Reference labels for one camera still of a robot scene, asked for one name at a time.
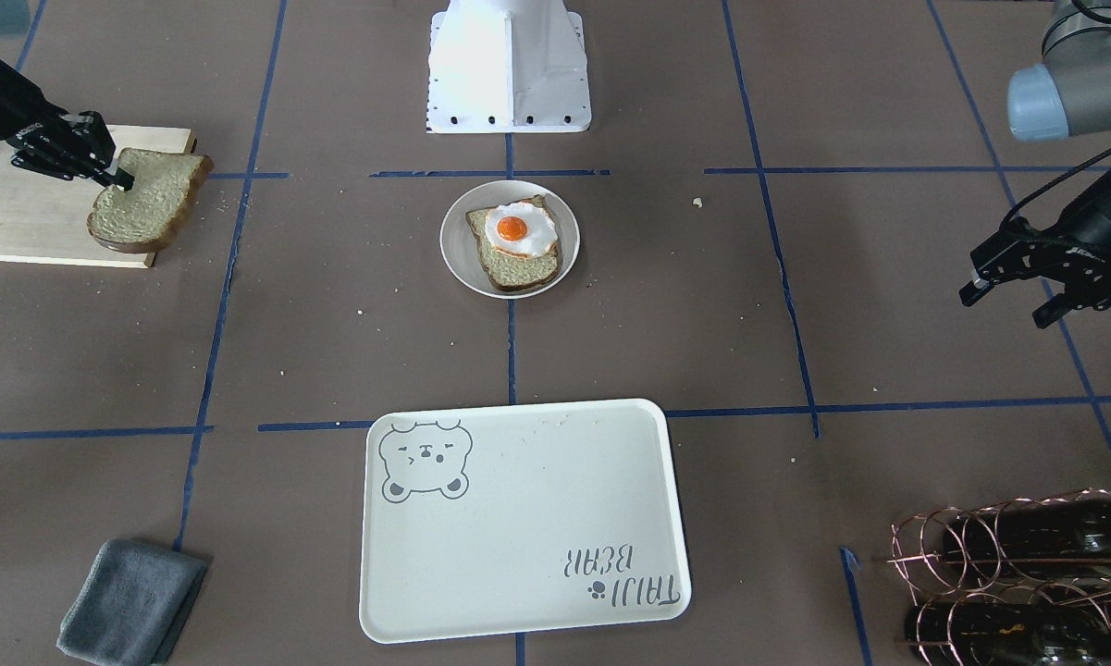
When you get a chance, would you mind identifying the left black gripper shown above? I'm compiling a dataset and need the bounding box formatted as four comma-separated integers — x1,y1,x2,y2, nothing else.
958,216,1111,329

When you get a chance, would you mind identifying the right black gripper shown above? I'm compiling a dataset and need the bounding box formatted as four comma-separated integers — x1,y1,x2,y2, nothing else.
9,109,136,192

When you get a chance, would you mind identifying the bread slice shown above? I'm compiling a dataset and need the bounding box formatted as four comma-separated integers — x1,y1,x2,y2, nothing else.
466,195,561,291
86,147,214,254

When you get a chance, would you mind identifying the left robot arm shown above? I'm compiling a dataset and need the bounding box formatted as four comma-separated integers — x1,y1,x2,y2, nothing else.
958,1,1111,328

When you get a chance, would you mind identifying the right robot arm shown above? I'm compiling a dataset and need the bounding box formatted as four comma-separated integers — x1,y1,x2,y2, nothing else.
0,59,136,191

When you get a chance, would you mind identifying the cream bear tray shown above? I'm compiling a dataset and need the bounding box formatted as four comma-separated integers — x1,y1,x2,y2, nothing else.
359,398,692,644

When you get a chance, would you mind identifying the wooden cutting board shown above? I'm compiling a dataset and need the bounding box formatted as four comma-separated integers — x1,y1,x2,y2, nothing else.
0,145,154,268

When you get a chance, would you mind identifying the dark green bottle front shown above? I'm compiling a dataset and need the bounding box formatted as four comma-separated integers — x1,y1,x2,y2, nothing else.
943,497,1111,581

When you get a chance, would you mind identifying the dark green bottle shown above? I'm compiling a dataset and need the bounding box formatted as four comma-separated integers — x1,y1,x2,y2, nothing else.
943,497,1111,581
903,602,1111,665

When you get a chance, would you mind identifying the white plate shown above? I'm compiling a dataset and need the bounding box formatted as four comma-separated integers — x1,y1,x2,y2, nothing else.
439,180,581,300

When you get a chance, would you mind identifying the fried egg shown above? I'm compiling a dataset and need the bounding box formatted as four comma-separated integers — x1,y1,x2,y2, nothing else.
479,202,559,258

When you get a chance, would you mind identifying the grey folded cloth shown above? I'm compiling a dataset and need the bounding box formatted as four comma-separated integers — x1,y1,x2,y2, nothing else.
56,538,209,665

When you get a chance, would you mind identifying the copper wire bottle rack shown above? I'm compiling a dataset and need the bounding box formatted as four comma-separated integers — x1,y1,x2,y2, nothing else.
889,489,1111,665

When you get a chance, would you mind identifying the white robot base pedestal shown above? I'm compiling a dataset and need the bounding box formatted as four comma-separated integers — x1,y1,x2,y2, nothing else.
426,1,593,135

